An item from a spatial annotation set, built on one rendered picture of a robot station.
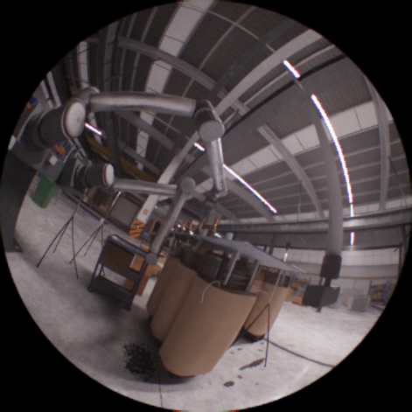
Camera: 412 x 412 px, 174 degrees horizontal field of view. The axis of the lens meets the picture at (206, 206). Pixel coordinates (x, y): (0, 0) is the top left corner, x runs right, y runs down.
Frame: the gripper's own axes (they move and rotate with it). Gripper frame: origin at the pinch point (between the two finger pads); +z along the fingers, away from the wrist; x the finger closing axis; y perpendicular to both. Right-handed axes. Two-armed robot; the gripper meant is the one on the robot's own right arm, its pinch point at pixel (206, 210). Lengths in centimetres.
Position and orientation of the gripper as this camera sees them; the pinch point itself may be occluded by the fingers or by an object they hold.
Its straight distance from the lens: 144.2
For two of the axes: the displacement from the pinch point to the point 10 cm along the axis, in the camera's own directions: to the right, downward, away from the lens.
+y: -0.6, 3.4, 9.4
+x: -9.2, -3.9, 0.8
